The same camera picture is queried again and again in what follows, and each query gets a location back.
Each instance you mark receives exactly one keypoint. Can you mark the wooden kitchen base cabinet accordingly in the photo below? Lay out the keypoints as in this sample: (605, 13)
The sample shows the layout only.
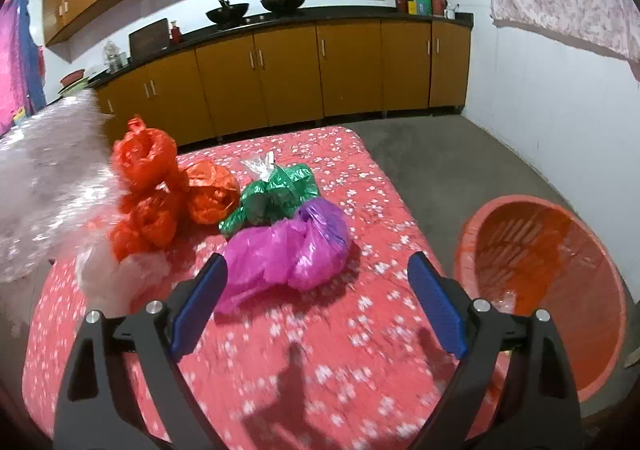
(290, 75)

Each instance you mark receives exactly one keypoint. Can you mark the red floral tablecloth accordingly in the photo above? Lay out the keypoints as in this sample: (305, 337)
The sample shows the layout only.
(350, 330)

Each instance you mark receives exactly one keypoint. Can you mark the green plastic bag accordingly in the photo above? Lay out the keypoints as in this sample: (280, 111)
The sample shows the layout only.
(280, 195)

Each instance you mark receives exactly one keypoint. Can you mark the green box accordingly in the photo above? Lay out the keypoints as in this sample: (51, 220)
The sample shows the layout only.
(423, 1)

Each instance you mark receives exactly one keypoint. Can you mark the blue cloth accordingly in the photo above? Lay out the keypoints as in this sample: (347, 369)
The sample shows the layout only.
(32, 55)

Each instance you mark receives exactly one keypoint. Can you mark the red bowl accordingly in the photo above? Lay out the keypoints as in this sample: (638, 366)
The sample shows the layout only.
(72, 77)

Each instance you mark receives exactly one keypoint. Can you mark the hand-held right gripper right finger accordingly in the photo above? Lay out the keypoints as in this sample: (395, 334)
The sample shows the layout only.
(437, 305)

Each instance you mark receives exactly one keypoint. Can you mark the magenta cloth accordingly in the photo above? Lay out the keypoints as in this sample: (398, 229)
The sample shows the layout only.
(12, 70)

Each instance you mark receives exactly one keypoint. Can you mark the dark wooden cutting board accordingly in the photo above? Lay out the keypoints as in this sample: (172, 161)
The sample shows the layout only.
(149, 39)

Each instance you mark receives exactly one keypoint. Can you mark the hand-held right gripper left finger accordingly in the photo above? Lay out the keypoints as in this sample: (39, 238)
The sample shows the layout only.
(197, 305)

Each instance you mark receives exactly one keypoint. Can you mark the orange plastic bag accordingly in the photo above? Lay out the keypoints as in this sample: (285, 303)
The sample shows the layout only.
(212, 200)

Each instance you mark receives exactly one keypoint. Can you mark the purple plastic bag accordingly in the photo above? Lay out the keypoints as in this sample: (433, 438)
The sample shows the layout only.
(295, 255)

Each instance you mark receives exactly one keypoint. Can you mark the red plastic bag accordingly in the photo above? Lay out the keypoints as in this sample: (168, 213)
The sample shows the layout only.
(145, 155)

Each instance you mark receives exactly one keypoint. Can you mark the small clear plastic bag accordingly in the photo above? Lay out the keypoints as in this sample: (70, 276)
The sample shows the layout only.
(255, 165)

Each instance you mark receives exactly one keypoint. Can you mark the glass jar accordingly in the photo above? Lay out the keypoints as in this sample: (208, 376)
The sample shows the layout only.
(111, 57)

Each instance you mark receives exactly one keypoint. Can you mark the small black wok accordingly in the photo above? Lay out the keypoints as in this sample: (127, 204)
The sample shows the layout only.
(227, 14)

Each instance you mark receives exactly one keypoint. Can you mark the large clear plastic bag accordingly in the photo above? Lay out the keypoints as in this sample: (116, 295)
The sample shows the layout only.
(45, 165)

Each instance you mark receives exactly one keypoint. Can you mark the red bottle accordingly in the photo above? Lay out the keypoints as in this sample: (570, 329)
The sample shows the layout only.
(176, 32)

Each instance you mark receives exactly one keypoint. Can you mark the red plastic basin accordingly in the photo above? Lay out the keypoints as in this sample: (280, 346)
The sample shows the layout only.
(550, 270)

